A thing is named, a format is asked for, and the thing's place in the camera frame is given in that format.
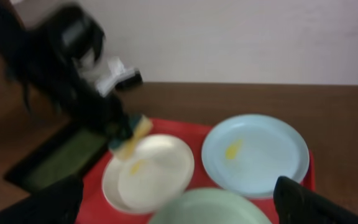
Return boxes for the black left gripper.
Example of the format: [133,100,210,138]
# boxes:
[63,91,132,140]

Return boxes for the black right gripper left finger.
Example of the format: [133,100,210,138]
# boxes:
[0,175,84,224]

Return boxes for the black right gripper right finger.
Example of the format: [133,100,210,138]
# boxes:
[273,176,358,224]

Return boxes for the yellow green sponge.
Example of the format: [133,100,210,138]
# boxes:
[108,114,153,161]

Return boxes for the light green plate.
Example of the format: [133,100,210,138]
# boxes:
[149,188,271,224]

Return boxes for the white plate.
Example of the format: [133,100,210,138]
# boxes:
[102,134,195,215]

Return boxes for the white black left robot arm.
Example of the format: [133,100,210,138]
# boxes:
[0,3,133,140]

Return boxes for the red plastic tray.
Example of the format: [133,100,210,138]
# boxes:
[76,119,315,223]

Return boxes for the dark green tray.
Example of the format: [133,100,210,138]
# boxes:
[4,123,108,194]

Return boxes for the light blue plate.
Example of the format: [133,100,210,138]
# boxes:
[201,114,311,198]

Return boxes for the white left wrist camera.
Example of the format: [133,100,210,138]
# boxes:
[94,57,143,97]

